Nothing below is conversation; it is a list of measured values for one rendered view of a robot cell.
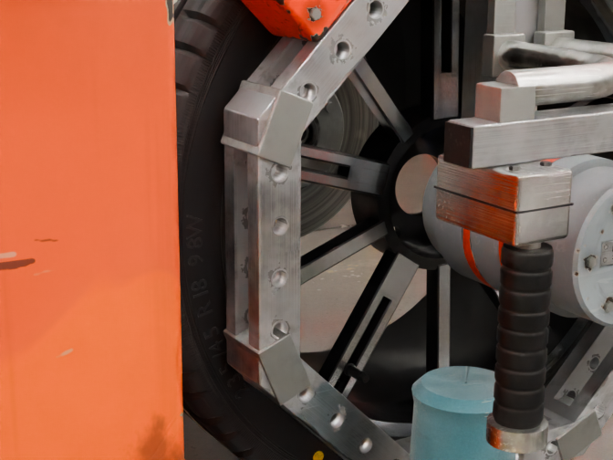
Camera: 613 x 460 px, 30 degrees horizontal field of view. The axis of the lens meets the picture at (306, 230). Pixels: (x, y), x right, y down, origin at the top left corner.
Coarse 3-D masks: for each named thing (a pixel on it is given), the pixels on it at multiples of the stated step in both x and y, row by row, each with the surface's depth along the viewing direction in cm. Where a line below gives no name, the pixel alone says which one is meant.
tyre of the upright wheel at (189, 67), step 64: (192, 0) 97; (192, 64) 95; (256, 64) 98; (192, 128) 96; (192, 192) 97; (192, 256) 98; (192, 320) 100; (192, 384) 102; (256, 448) 107; (320, 448) 111
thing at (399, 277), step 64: (448, 0) 110; (576, 0) 116; (448, 64) 111; (384, 128) 111; (384, 192) 111; (320, 256) 108; (384, 256) 114; (384, 320) 114; (448, 320) 118; (576, 320) 126; (384, 384) 127
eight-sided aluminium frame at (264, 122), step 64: (384, 0) 93; (320, 64) 91; (256, 128) 90; (256, 192) 91; (256, 256) 93; (256, 320) 94; (256, 384) 97; (320, 384) 98; (576, 384) 121; (384, 448) 104; (576, 448) 117
